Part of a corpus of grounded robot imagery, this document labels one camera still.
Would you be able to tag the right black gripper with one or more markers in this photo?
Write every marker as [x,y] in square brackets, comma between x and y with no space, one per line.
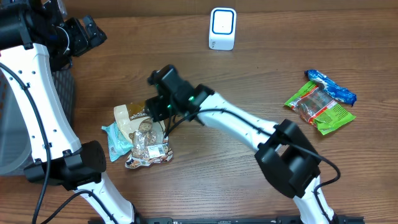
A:
[157,109]

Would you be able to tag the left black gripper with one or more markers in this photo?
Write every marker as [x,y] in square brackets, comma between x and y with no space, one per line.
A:
[75,26]

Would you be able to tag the beige brown cookie bag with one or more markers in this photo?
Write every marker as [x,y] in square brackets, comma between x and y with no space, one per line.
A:
[145,137]

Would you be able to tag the light teal snack packet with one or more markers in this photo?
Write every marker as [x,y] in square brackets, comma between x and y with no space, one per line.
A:
[118,145]

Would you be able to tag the green snack packet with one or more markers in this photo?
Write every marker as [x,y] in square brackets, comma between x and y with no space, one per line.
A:
[319,109]

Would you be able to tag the blue snack bar wrapper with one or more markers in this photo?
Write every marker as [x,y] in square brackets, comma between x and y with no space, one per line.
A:
[337,92]

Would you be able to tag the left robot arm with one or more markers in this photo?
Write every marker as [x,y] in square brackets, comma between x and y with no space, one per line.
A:
[36,41]

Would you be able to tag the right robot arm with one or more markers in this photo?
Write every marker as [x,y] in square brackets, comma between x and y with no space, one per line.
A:
[285,156]

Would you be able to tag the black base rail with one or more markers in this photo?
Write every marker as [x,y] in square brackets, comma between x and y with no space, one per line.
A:
[279,220]

